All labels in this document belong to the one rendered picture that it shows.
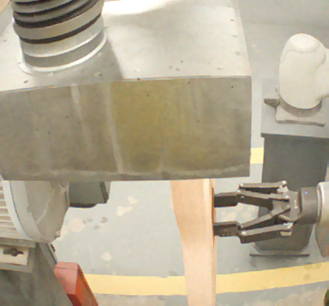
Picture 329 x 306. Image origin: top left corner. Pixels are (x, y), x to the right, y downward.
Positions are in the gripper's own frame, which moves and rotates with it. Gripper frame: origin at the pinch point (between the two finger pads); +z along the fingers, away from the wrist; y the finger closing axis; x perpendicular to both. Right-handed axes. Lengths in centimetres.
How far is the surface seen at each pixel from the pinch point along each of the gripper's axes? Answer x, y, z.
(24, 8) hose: 54, -24, 18
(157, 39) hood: 45.6, -19.1, 4.9
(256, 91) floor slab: -86, 174, -24
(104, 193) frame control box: -7.9, 15.3, 23.5
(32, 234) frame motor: 15.6, -19.6, 26.9
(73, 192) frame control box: -7.2, 14.7, 30.6
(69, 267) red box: -41, 19, 41
